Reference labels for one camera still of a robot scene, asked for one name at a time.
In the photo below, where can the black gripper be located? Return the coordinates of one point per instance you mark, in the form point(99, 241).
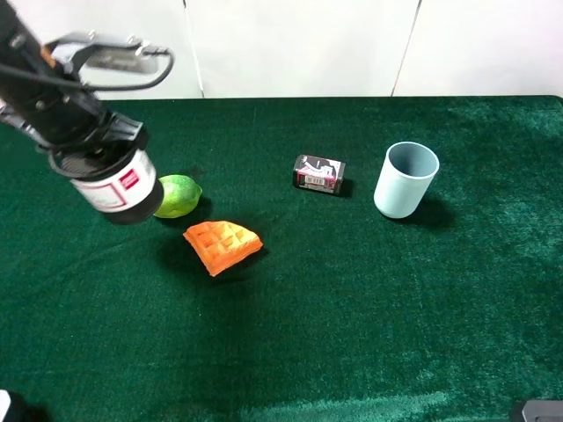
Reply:
point(64, 115)

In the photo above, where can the black mesh pen holder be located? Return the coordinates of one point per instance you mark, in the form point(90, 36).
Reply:
point(118, 180)

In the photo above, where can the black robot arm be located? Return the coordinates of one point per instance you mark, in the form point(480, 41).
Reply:
point(20, 48)

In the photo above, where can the green lime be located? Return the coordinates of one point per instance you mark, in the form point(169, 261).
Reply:
point(181, 196)

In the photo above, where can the yellow orange waffle toy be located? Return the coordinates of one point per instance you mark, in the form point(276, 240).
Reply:
point(222, 244)

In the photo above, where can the small black printed box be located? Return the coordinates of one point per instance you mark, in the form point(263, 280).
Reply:
point(319, 174)

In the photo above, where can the light blue cup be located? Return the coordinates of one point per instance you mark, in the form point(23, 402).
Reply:
point(407, 172)

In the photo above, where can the green velvet table cloth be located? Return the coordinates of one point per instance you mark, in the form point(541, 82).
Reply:
point(453, 313)

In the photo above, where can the grey device bottom right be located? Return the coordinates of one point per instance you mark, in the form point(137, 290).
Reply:
point(538, 410)

